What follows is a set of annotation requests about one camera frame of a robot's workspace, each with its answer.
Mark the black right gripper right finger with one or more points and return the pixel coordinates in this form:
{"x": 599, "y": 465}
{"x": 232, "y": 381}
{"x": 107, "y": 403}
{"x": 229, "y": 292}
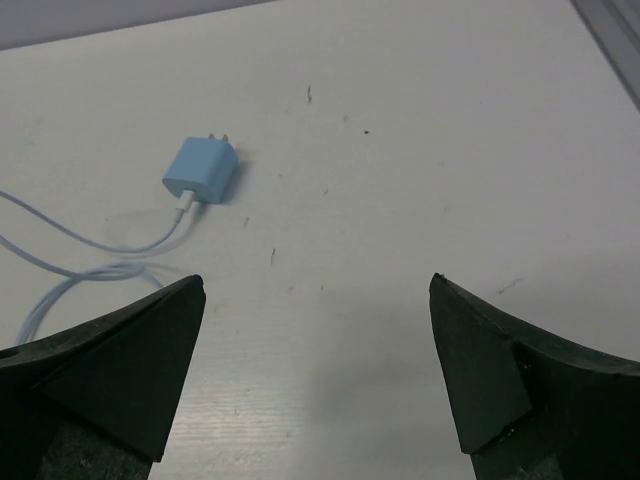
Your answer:
{"x": 528, "y": 404}

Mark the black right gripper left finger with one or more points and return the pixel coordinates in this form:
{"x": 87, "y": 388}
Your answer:
{"x": 97, "y": 401}

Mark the blue charger plug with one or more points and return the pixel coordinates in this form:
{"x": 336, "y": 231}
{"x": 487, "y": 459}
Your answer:
{"x": 204, "y": 166}

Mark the aluminium table frame rail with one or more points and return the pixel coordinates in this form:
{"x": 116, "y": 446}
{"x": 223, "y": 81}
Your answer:
{"x": 614, "y": 25}

